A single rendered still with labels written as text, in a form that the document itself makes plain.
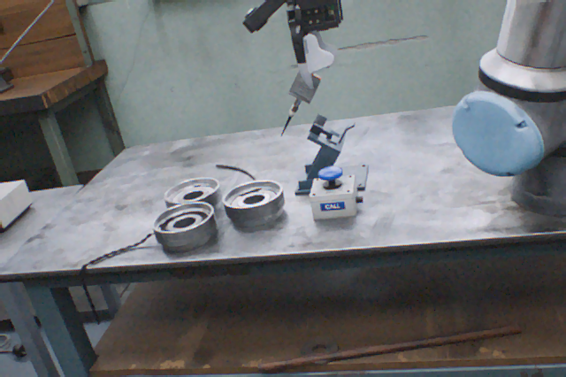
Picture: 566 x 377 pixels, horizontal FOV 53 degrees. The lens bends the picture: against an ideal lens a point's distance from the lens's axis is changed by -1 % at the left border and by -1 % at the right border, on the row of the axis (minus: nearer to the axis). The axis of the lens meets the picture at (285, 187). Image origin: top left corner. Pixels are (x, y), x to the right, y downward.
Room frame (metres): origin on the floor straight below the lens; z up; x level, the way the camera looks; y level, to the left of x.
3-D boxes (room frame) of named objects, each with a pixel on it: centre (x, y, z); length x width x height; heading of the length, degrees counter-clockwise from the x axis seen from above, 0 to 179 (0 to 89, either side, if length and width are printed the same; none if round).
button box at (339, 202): (0.85, -0.08, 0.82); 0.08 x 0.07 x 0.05; 76
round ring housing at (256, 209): (0.90, 0.06, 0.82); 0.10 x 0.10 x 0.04
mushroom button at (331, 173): (0.85, -0.08, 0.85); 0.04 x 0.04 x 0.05
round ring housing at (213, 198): (0.97, 0.17, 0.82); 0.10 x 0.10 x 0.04
